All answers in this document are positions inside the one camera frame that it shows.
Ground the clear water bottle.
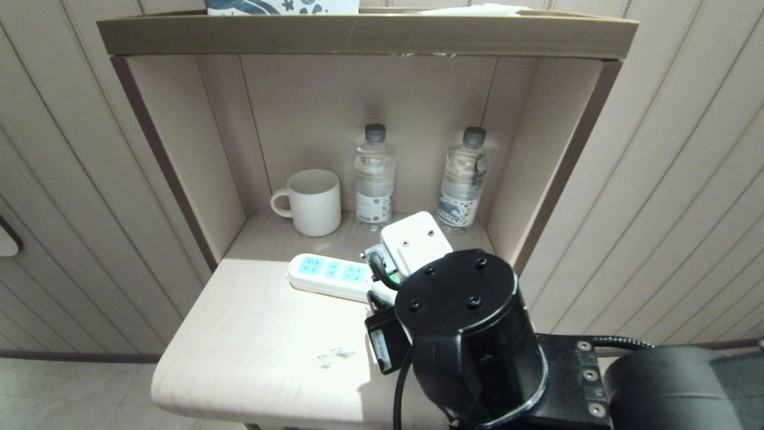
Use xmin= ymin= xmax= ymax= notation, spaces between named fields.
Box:
xmin=437 ymin=127 xmax=489 ymax=235
xmin=354 ymin=124 xmax=397 ymax=232

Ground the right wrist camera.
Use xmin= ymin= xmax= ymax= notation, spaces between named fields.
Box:
xmin=361 ymin=211 xmax=454 ymax=285

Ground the white paper sheet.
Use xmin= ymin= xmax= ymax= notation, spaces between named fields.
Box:
xmin=418 ymin=3 xmax=533 ymax=17

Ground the white dark-rimmed fixture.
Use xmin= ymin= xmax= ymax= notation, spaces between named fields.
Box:
xmin=0 ymin=215 xmax=25 ymax=258

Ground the beige open shelf cabinet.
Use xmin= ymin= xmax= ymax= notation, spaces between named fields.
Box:
xmin=97 ymin=7 xmax=639 ymax=430

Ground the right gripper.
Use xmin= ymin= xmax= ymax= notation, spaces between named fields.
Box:
xmin=364 ymin=307 xmax=414 ymax=376

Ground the blue patterned tissue box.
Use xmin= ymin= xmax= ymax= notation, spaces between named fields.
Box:
xmin=204 ymin=0 xmax=361 ymax=16

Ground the white power strip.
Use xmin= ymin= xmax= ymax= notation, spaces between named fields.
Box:
xmin=287 ymin=253 xmax=397 ymax=306

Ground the black cable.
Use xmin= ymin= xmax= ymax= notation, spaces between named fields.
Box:
xmin=590 ymin=336 xmax=655 ymax=351
xmin=392 ymin=351 xmax=414 ymax=430

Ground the white ribbed mug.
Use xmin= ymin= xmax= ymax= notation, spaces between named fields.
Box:
xmin=270 ymin=169 xmax=343 ymax=238

